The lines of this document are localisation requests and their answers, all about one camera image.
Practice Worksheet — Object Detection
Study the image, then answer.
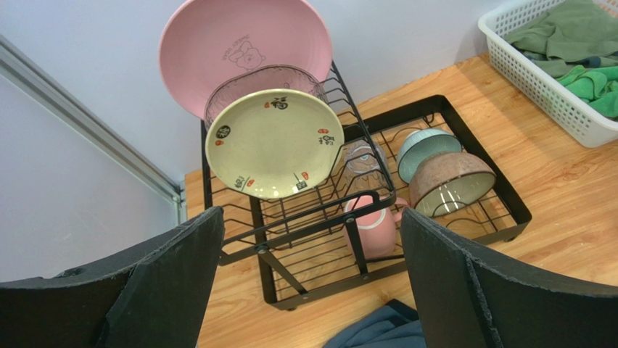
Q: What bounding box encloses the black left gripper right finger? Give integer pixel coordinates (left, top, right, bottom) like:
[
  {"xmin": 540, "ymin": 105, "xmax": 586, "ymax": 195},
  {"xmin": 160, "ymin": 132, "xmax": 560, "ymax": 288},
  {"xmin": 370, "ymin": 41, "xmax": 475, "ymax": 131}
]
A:
[{"xmin": 400, "ymin": 209, "xmax": 617, "ymax": 347}]

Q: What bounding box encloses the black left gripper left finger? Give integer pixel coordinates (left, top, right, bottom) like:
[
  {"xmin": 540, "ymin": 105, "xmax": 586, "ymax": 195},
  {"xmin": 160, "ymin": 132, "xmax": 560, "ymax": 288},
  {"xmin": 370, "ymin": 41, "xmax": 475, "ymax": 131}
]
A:
[{"xmin": 1, "ymin": 207, "xmax": 225, "ymax": 347}]

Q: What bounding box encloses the pink mug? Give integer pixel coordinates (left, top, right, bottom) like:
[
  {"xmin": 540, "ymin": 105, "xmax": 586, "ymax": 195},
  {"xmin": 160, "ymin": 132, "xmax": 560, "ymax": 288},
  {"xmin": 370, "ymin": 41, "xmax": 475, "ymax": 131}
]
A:
[{"xmin": 343, "ymin": 195, "xmax": 409, "ymax": 260}]

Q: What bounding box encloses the brown speckled bowl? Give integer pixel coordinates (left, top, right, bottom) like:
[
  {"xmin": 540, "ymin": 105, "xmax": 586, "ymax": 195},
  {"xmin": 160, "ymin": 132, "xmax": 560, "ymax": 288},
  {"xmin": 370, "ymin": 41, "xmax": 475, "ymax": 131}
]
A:
[{"xmin": 408, "ymin": 152, "xmax": 497, "ymax": 218}]

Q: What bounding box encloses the cream patterned plate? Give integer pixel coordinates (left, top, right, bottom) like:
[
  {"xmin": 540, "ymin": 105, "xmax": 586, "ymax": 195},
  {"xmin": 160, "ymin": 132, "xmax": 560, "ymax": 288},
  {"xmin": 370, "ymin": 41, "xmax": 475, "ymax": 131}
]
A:
[{"xmin": 205, "ymin": 88, "xmax": 345, "ymax": 199}]

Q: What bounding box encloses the clear glass plate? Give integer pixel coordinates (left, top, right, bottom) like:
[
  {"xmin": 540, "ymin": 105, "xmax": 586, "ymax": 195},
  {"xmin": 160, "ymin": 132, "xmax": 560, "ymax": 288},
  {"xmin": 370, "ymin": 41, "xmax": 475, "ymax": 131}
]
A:
[{"xmin": 204, "ymin": 65, "xmax": 328, "ymax": 131}]

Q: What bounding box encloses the large pink plate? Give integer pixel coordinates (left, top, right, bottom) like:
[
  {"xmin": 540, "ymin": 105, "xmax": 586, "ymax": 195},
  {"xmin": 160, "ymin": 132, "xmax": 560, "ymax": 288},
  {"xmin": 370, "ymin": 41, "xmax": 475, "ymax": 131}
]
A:
[{"xmin": 158, "ymin": 0, "xmax": 333, "ymax": 118}]

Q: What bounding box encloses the dark blue cloth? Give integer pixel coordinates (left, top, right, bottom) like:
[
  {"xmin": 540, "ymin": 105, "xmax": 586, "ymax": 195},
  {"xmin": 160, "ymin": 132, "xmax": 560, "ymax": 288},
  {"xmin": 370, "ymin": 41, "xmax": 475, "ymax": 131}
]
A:
[{"xmin": 324, "ymin": 299, "xmax": 427, "ymax": 348}]

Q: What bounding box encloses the light blue ribbed bowl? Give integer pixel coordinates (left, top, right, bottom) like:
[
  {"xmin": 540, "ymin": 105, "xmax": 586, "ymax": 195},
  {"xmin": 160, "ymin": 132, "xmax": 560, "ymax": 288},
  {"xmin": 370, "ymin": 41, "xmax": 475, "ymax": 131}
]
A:
[{"xmin": 397, "ymin": 128, "xmax": 463, "ymax": 183}]

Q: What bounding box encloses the clear drinking glass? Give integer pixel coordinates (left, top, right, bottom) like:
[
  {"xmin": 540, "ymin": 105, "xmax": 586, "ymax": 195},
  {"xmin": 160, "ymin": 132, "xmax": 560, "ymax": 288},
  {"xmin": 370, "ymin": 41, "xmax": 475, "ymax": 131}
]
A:
[{"xmin": 345, "ymin": 140, "xmax": 387, "ymax": 194}]

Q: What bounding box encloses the bright green cloth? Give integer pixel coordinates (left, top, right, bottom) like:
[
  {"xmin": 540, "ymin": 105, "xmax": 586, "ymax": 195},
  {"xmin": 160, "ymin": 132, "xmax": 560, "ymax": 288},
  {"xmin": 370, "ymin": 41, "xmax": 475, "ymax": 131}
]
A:
[{"xmin": 557, "ymin": 65, "xmax": 617, "ymax": 120}]

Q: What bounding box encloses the white plastic basket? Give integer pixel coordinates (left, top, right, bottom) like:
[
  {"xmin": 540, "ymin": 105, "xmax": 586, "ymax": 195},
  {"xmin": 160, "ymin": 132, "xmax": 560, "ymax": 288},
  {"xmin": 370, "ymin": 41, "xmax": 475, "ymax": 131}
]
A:
[{"xmin": 478, "ymin": 0, "xmax": 617, "ymax": 148}]

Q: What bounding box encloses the olive green cloth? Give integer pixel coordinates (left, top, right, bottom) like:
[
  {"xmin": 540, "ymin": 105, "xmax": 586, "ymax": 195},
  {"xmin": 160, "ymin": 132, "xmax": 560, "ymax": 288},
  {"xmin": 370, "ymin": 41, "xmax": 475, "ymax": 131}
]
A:
[{"xmin": 504, "ymin": 1, "xmax": 617, "ymax": 78}]

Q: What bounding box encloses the black wire dish rack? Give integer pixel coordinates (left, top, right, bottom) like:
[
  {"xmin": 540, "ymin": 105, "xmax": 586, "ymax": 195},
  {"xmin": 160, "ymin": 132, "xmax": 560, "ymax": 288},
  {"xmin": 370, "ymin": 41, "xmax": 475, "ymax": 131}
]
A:
[{"xmin": 202, "ymin": 65, "xmax": 532, "ymax": 310}]

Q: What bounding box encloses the aluminium frame post left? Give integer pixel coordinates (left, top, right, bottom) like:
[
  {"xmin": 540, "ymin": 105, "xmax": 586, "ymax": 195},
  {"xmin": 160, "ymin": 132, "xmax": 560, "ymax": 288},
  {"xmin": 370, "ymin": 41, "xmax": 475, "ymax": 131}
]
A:
[{"xmin": 1, "ymin": 36, "xmax": 187, "ymax": 223}]

